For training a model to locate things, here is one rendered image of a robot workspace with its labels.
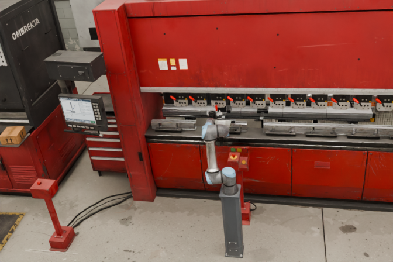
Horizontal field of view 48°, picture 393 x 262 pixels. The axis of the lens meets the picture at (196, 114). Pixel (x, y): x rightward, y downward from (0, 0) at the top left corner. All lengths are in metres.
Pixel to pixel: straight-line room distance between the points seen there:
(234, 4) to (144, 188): 2.35
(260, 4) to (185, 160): 1.89
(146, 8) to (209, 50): 0.71
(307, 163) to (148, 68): 1.90
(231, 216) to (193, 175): 0.99
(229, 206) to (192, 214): 1.01
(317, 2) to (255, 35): 0.62
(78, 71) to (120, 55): 0.47
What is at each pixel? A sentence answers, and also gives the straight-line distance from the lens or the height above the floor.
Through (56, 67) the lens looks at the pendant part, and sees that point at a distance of 4.26.
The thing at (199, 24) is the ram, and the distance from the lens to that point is 4.21.
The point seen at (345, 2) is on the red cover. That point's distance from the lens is 4.05.
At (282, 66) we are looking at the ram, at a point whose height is 1.63.
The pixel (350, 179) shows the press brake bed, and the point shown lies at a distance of 4.84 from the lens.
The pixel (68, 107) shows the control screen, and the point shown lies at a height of 1.48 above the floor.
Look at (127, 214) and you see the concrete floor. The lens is 5.18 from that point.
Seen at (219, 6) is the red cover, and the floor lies 2.23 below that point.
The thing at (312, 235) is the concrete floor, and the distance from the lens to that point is 4.76.
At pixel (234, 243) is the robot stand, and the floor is 0.19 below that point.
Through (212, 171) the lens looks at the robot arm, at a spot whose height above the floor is 1.03.
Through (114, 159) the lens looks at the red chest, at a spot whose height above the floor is 0.33.
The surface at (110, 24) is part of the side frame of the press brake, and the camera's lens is 4.25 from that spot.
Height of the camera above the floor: 3.38
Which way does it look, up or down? 30 degrees down
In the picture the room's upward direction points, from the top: 6 degrees counter-clockwise
